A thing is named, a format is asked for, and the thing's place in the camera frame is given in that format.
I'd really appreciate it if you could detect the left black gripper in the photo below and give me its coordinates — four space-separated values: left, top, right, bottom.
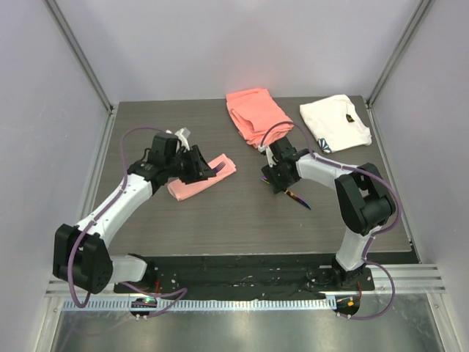
166 145 215 185

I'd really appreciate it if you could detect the pink satin napkin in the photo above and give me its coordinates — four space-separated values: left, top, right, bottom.
166 153 237 202

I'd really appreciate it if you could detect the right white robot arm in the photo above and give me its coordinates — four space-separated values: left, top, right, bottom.
262 137 396 290

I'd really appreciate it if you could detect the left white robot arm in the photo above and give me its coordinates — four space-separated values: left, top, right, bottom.
53 128 216 294

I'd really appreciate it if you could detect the folded coral cloth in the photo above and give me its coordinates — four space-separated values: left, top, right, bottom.
226 88 292 149

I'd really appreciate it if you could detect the folded white shirt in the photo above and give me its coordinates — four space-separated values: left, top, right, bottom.
300 95 372 154

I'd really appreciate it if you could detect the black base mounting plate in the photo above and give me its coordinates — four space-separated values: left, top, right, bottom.
91 254 375 301

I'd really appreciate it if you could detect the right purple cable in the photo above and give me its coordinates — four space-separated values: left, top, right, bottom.
259 120 404 320

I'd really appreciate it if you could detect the purple cable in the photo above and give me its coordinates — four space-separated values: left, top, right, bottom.
259 120 404 320
67 126 188 320

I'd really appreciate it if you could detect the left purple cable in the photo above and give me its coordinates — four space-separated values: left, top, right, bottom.
67 126 188 320

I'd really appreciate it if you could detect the white slotted cable duct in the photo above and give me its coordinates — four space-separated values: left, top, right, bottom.
83 296 336 312

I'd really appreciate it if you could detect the left aluminium frame post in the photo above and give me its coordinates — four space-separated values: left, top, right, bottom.
43 0 114 114

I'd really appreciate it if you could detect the aluminium frame post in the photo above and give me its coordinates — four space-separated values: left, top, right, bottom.
43 0 114 114
366 0 435 109

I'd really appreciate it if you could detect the right aluminium frame post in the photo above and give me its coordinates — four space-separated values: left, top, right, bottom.
366 0 435 109

